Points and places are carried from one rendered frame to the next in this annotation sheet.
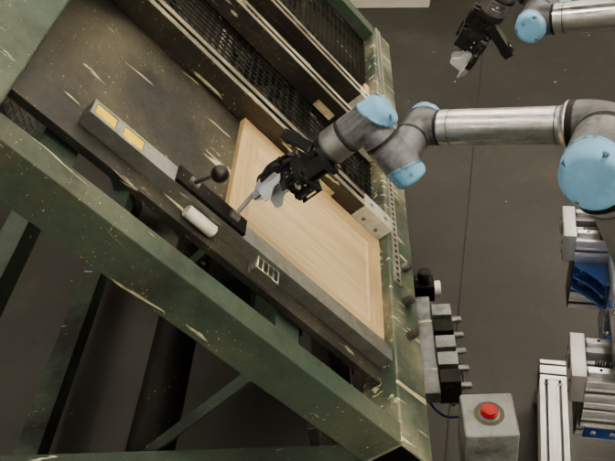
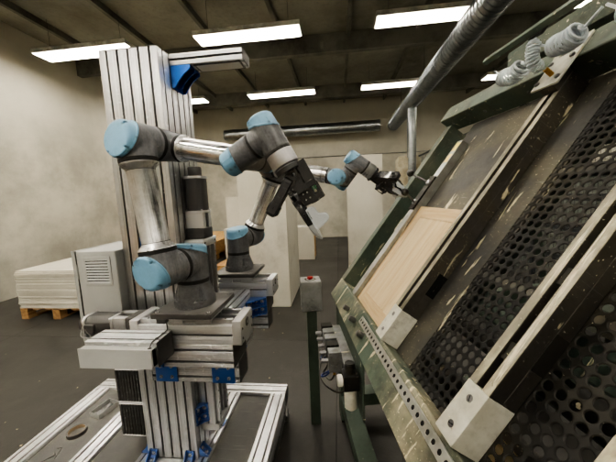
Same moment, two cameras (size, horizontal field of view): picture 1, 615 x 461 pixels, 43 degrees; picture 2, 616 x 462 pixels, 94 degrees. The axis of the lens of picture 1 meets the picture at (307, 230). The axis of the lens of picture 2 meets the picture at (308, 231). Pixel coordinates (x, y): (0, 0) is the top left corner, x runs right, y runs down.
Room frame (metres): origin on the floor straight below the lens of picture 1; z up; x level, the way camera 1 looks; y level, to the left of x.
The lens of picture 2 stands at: (2.74, -0.65, 1.43)
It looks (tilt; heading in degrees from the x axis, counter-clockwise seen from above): 7 degrees down; 170
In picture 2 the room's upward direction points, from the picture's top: 2 degrees counter-clockwise
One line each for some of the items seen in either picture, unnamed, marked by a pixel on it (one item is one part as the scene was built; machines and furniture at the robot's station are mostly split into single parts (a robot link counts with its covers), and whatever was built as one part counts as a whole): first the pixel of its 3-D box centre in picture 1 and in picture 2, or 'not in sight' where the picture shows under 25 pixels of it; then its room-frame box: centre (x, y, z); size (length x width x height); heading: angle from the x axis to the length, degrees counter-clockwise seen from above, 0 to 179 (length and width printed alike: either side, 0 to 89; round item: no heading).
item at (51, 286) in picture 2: not in sight; (126, 269); (-2.40, -2.83, 0.31); 2.46 x 1.04 x 0.63; 163
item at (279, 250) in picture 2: not in sight; (272, 235); (-1.32, -0.43, 0.88); 0.90 x 0.60 x 1.75; 163
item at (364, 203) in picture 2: not in sight; (364, 214); (-2.21, 1.29, 1.03); 0.60 x 0.58 x 2.05; 163
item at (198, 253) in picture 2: not in sight; (190, 259); (1.63, -0.90, 1.20); 0.13 x 0.12 x 0.14; 150
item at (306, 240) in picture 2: not in sight; (302, 241); (-3.64, 0.36, 0.36); 0.58 x 0.45 x 0.72; 73
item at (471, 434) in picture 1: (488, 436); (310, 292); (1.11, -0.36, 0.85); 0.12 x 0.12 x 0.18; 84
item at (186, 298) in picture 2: not in sight; (194, 290); (1.62, -0.90, 1.09); 0.15 x 0.15 x 0.10
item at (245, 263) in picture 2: not in sight; (238, 259); (1.14, -0.75, 1.09); 0.15 x 0.15 x 0.10
